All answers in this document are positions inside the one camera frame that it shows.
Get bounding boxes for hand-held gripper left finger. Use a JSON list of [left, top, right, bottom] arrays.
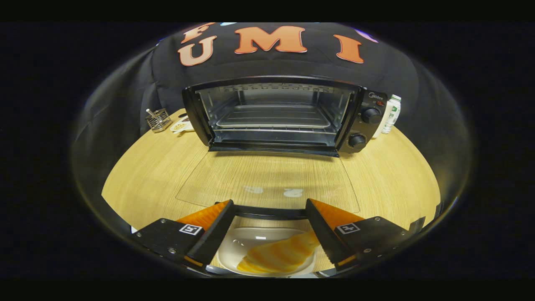
[[132, 199, 235, 272]]

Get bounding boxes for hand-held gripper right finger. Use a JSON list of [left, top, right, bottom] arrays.
[[305, 198, 412, 271]]

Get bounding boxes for white slot toaster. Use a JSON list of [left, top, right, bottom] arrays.
[[372, 99, 392, 139]]

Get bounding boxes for small white snack dish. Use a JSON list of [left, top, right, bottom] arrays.
[[170, 115, 195, 135]]

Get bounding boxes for black toaster oven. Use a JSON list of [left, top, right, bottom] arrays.
[[176, 75, 389, 221]]

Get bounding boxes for golden croissant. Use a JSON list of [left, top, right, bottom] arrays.
[[237, 231, 321, 274]]

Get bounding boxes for white oval plate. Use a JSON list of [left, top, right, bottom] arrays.
[[217, 227, 321, 277]]

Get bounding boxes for wire mesh holder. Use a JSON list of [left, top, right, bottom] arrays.
[[145, 108, 172, 133]]

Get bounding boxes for white plastic bottle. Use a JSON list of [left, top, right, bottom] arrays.
[[381, 94, 402, 135]]

